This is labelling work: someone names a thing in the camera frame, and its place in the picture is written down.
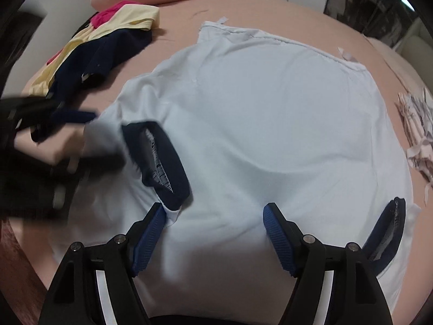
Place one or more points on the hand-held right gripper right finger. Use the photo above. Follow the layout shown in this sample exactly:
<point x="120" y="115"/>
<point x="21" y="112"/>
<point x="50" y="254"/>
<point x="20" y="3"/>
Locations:
<point x="277" y="240"/>

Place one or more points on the light blue t-shirt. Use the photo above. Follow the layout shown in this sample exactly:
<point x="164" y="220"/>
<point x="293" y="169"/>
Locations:
<point x="264" y="125"/>

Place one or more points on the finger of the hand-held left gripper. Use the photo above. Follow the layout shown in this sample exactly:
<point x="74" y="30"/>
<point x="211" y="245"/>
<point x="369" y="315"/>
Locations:
<point x="101" y="164"/>
<point x="74" y="116"/>

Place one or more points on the pink bed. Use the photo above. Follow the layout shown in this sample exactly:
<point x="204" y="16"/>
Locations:
<point x="270" y="10"/>

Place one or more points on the navy garment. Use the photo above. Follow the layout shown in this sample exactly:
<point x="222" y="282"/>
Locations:
<point x="111" y="50"/>

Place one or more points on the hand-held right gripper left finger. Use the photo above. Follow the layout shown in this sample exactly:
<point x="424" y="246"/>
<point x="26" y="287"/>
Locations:
<point x="150" y="240"/>

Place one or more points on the dark patterned curtain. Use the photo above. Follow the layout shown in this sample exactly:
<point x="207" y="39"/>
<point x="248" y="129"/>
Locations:
<point x="365" y="3"/>

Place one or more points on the pile of colourful clothes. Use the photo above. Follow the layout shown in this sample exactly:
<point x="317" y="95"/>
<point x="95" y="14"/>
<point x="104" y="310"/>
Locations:
<point x="135" y="17"/>

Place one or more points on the pale pink blanket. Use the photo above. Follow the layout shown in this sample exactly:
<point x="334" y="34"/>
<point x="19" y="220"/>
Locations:
<point x="385" y="49"/>

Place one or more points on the magenta garment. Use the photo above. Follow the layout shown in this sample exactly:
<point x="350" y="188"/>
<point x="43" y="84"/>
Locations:
<point x="108" y="15"/>

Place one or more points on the pink white printed garment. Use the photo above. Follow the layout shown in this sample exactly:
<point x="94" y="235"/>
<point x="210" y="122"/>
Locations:
<point x="416" y="118"/>

